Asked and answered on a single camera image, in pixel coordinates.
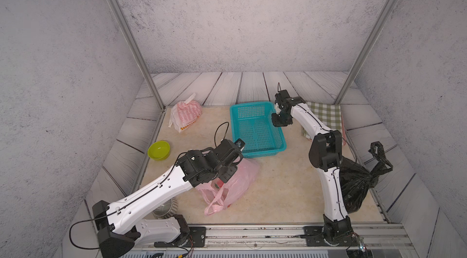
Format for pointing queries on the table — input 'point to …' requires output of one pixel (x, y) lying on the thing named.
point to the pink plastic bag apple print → (218, 197)
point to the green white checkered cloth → (329, 115)
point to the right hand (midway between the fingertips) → (277, 123)
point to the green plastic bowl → (159, 150)
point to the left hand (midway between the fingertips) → (231, 165)
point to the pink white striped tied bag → (183, 114)
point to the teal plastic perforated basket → (254, 130)
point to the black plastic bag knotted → (356, 179)
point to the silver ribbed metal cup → (167, 210)
